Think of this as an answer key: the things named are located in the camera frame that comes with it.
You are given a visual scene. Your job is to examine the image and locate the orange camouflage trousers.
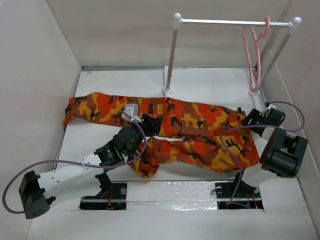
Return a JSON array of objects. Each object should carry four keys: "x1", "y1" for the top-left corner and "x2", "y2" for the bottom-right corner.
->
[{"x1": 64, "y1": 92, "x2": 260, "y2": 178}]

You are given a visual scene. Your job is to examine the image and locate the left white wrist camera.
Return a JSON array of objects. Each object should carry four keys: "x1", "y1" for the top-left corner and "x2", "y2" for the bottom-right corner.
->
[{"x1": 121, "y1": 103, "x2": 142, "y2": 123}]

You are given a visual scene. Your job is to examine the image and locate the pink plastic clothes hanger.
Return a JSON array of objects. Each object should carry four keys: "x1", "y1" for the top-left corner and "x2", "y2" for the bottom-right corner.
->
[{"x1": 241, "y1": 16, "x2": 271, "y2": 93}]

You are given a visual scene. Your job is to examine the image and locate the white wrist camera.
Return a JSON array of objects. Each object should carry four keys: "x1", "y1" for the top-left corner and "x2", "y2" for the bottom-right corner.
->
[
  {"x1": 121, "y1": 103, "x2": 142, "y2": 123},
  {"x1": 261, "y1": 102, "x2": 277, "y2": 117}
]

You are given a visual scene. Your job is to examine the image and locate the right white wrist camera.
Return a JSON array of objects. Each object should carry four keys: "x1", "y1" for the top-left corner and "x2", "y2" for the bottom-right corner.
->
[{"x1": 261, "y1": 102, "x2": 277, "y2": 117}]

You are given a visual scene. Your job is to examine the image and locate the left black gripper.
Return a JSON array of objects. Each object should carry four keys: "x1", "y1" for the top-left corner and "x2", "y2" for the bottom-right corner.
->
[{"x1": 126, "y1": 114, "x2": 161, "y2": 158}]

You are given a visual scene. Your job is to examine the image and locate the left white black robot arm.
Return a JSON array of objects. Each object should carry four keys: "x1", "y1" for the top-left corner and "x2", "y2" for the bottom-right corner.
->
[{"x1": 18, "y1": 113, "x2": 163, "y2": 220}]

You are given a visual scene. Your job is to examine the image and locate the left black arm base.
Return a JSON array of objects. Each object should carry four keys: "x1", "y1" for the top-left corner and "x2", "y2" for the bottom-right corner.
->
[{"x1": 79, "y1": 172, "x2": 128, "y2": 211}]

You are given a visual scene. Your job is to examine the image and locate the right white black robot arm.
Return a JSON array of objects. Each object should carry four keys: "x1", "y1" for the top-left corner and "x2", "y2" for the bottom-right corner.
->
[{"x1": 231, "y1": 107, "x2": 308, "y2": 197}]

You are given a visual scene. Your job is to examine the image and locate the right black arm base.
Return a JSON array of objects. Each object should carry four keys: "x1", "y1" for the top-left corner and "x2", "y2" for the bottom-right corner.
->
[{"x1": 210, "y1": 173, "x2": 264, "y2": 210}]

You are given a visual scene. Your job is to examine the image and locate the white metal clothes rack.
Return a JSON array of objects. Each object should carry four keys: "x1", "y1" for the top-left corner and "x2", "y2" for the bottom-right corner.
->
[{"x1": 162, "y1": 12, "x2": 302, "y2": 97}]

